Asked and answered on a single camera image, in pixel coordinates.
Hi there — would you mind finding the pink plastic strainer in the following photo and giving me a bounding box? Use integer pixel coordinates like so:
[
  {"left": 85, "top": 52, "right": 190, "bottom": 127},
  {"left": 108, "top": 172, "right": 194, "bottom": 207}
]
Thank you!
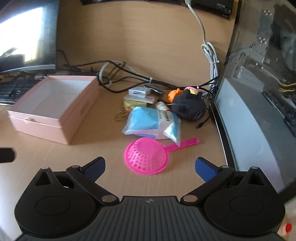
[{"left": 123, "top": 137, "right": 200, "bottom": 175}]

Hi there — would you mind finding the black computer monitor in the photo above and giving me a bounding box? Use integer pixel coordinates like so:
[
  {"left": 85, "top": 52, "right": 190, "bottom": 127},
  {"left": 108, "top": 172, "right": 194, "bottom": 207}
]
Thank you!
[{"left": 1, "top": 1, "right": 60, "bottom": 74}]

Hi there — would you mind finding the white red glue stick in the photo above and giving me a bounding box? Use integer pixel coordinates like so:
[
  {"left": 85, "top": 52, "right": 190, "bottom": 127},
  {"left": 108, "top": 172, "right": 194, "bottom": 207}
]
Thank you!
[{"left": 156, "top": 101, "right": 171, "bottom": 111}]

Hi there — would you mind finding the black flashlight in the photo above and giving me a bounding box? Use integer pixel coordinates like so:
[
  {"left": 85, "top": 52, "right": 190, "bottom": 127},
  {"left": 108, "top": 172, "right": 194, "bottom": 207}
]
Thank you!
[{"left": 143, "top": 84, "right": 164, "bottom": 96}]

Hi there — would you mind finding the black keyboard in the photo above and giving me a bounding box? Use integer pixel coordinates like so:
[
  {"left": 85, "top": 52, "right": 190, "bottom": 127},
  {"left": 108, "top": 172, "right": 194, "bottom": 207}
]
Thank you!
[{"left": 0, "top": 77, "right": 43, "bottom": 106}]

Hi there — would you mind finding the black plush toy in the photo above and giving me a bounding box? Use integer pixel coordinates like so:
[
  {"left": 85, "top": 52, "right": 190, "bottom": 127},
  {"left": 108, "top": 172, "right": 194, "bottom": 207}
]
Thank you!
[{"left": 171, "top": 89, "right": 207, "bottom": 121}]

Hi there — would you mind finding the glass panel computer case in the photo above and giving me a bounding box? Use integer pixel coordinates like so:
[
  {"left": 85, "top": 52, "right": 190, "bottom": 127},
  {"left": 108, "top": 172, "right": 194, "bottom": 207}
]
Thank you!
[{"left": 211, "top": 1, "right": 295, "bottom": 202}]

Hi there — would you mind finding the white power cable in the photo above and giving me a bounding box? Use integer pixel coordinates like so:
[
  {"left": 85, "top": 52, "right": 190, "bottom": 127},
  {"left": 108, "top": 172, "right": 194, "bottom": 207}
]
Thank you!
[{"left": 184, "top": 0, "right": 220, "bottom": 93}]

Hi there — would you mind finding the yellow toy keychain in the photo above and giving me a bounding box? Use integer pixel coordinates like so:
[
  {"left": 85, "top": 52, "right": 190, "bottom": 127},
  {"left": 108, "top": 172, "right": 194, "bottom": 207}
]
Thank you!
[{"left": 115, "top": 95, "right": 155, "bottom": 122}]

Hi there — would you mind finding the black cable bundle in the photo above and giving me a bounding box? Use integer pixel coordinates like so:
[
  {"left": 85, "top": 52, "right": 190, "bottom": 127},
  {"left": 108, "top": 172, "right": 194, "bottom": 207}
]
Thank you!
[{"left": 56, "top": 49, "right": 219, "bottom": 129}]

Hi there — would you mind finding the pink open cardboard box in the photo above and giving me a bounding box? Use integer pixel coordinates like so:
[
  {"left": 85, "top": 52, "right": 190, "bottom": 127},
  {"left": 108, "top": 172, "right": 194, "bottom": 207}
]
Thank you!
[{"left": 8, "top": 75, "right": 99, "bottom": 145}]

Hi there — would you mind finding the blue white packet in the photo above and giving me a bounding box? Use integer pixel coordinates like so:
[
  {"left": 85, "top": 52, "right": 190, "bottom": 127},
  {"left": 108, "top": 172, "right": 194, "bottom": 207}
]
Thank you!
[{"left": 122, "top": 107, "right": 181, "bottom": 146}]

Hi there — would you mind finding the white usb battery charger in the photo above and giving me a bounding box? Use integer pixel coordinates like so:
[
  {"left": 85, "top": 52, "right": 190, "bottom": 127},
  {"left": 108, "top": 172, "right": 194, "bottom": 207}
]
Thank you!
[{"left": 128, "top": 87, "right": 151, "bottom": 98}]

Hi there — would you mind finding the black wall power strip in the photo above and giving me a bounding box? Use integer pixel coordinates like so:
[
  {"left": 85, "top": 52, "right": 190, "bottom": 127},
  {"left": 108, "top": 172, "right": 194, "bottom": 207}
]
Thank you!
[{"left": 79, "top": 0, "right": 234, "bottom": 20}]

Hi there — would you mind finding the orange pumpkin toy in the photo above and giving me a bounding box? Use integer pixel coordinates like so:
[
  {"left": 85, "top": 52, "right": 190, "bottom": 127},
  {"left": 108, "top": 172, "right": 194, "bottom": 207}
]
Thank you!
[{"left": 167, "top": 88, "right": 183, "bottom": 103}]

